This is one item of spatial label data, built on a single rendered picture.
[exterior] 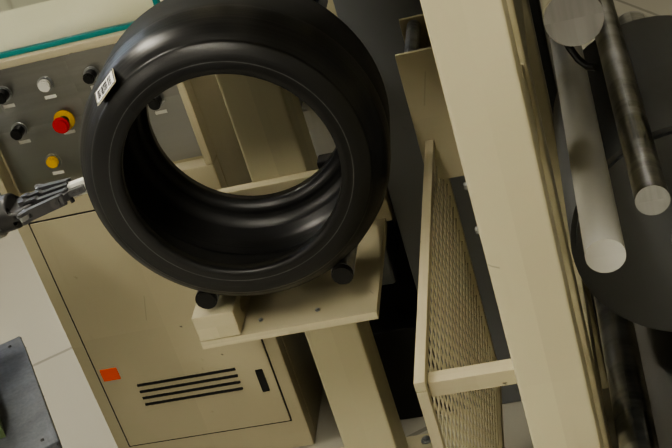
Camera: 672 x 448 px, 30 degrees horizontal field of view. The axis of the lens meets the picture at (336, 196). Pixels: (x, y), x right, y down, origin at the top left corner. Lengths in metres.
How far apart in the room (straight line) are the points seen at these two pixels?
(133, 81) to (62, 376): 2.12
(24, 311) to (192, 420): 1.34
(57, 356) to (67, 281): 1.05
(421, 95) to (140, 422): 1.41
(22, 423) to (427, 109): 1.11
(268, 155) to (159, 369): 0.89
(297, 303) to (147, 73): 0.63
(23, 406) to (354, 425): 0.80
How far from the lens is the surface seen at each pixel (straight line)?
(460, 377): 1.95
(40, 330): 4.53
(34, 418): 2.86
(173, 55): 2.20
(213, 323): 2.53
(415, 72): 2.54
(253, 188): 2.75
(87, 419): 3.97
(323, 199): 2.60
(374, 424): 3.13
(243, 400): 3.43
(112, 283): 3.28
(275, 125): 2.70
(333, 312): 2.51
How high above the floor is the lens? 2.16
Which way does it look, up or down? 28 degrees down
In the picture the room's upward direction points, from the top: 17 degrees counter-clockwise
